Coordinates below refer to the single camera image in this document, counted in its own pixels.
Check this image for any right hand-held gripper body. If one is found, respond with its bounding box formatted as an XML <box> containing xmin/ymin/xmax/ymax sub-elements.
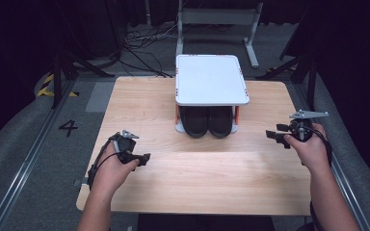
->
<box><xmin>287</xmin><ymin>109</ymin><xmax>330</xmax><ymax>143</ymax></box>

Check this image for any person's right hand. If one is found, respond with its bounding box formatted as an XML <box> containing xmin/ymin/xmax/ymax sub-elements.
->
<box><xmin>283</xmin><ymin>122</ymin><xmax>332</xmax><ymax>177</ymax></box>

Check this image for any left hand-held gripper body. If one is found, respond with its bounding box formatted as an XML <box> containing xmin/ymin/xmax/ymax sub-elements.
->
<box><xmin>108</xmin><ymin>129</ymin><xmax>141</xmax><ymax>156</ymax></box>

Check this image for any person's left hand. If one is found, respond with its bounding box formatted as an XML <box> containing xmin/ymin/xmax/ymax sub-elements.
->
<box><xmin>91</xmin><ymin>142</ymin><xmax>141</xmax><ymax>197</ymax></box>

